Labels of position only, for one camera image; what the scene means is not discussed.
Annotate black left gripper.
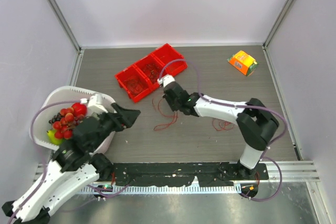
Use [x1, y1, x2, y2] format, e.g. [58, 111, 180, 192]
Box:
[90, 102, 141, 151]

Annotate red cable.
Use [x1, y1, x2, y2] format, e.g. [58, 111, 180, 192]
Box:
[152, 95, 179, 132]
[212, 118, 235, 132]

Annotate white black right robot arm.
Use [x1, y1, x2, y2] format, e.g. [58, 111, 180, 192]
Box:
[158, 75, 279, 179]

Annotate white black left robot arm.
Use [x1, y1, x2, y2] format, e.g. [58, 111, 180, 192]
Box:
[2, 103, 141, 223]

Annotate red three-compartment bin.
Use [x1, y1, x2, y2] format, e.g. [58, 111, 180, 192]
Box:
[115, 44, 187, 103]

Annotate red apple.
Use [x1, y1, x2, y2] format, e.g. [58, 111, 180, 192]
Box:
[71, 102, 87, 117]

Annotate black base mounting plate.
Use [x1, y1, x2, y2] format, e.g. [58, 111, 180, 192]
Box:
[113, 162, 269, 187]

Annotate dark grape bunch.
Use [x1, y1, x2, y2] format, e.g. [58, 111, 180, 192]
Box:
[48, 113, 84, 126]

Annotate white plastic basket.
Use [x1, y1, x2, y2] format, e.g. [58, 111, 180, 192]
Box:
[28, 86, 118, 154]

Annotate orange green carton box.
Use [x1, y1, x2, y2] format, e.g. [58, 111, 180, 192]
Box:
[227, 50, 258, 76]

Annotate yellow green pear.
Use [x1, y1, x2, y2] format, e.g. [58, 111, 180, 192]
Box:
[47, 130, 64, 146]

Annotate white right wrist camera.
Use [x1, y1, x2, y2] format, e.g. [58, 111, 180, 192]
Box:
[157, 74, 175, 87]

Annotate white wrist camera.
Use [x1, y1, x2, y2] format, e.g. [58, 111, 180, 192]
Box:
[157, 74, 175, 87]
[80, 93, 108, 114]

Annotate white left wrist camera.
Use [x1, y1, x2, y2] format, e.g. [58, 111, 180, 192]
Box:
[80, 93, 108, 114]

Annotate white slotted cable duct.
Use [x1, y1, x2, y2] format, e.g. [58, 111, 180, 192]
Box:
[76, 184, 242, 195]

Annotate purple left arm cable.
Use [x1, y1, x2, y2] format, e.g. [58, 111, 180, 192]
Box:
[7, 100, 128, 222]

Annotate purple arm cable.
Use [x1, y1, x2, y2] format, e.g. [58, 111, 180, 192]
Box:
[7, 100, 128, 222]
[159, 60, 289, 201]

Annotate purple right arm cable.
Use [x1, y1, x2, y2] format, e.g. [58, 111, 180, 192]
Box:
[159, 60, 289, 201]

